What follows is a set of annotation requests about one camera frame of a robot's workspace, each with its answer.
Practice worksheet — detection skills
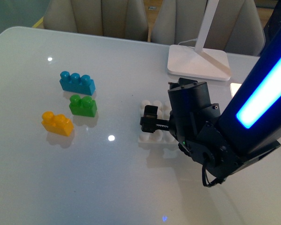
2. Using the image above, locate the yellow two-stud toy block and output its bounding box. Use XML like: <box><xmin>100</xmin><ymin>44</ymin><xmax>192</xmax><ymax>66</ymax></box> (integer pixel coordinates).
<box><xmin>42</xmin><ymin>111</ymin><xmax>74</xmax><ymax>136</ymax></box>

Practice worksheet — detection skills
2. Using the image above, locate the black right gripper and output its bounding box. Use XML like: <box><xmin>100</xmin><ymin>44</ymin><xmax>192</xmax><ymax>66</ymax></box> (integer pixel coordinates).
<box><xmin>140</xmin><ymin>78</ymin><xmax>220</xmax><ymax>150</ymax></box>

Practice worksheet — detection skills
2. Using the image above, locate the blue three-stud toy block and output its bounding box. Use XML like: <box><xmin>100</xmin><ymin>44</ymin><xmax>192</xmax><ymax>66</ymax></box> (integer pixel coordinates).
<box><xmin>59</xmin><ymin>71</ymin><xmax>96</xmax><ymax>96</ymax></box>

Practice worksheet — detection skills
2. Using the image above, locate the green two-stud toy block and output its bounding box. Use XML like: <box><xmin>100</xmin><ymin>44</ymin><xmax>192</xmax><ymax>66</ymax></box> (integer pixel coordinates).
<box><xmin>69</xmin><ymin>95</ymin><xmax>97</xmax><ymax>117</ymax></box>

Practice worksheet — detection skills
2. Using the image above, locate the white studded base plate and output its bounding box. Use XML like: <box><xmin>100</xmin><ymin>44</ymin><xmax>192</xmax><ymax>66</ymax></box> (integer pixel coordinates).
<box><xmin>138</xmin><ymin>100</ymin><xmax>178</xmax><ymax>145</ymax></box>

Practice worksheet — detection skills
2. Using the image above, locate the beige left chair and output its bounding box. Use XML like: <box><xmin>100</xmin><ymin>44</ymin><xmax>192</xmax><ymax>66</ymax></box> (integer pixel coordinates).
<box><xmin>43</xmin><ymin>0</ymin><xmax>148</xmax><ymax>41</ymax></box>

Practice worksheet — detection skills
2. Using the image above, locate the beige chair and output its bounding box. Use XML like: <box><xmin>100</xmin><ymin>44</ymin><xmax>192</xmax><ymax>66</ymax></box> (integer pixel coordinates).
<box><xmin>43</xmin><ymin>0</ymin><xmax>148</xmax><ymax>41</ymax></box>
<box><xmin>151</xmin><ymin>0</ymin><xmax>266</xmax><ymax>56</ymax></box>

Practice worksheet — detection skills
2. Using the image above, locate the white lamp cable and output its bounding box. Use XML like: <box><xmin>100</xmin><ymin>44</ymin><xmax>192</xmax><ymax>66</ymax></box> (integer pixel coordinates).
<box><xmin>177</xmin><ymin>38</ymin><xmax>198</xmax><ymax>46</ymax></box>

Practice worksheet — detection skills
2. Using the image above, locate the white desk lamp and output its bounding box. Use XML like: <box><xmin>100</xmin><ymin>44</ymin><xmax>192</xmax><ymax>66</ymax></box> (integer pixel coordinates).
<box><xmin>167</xmin><ymin>0</ymin><xmax>231</xmax><ymax>81</ymax></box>

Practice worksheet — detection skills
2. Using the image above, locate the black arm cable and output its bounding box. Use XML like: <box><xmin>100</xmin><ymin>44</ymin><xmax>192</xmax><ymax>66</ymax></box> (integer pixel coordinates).
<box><xmin>201</xmin><ymin>154</ymin><xmax>225</xmax><ymax>188</ymax></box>

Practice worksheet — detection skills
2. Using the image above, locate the beige right chair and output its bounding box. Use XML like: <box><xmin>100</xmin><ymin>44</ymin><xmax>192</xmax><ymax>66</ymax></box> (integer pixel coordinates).
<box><xmin>151</xmin><ymin>0</ymin><xmax>266</xmax><ymax>56</ymax></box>

